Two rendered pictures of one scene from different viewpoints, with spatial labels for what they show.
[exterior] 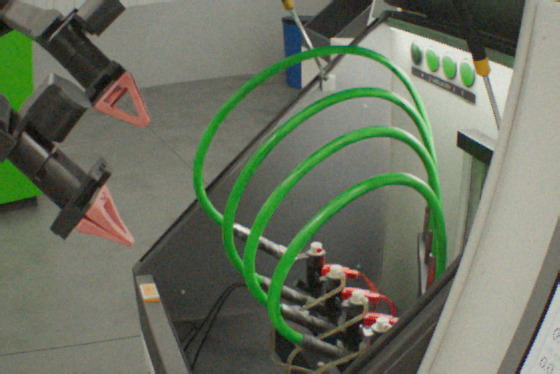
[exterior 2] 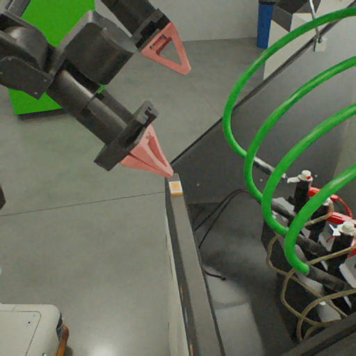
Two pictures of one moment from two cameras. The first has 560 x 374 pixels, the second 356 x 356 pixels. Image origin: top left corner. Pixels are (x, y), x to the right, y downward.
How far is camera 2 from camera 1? 33 cm
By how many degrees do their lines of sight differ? 16
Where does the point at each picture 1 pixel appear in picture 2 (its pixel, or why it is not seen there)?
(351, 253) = (312, 167)
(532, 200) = not seen: outside the picture
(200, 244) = (213, 154)
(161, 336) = (181, 225)
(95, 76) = (141, 23)
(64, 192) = (109, 131)
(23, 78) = not seen: hidden behind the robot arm
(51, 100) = (92, 40)
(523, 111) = not seen: outside the picture
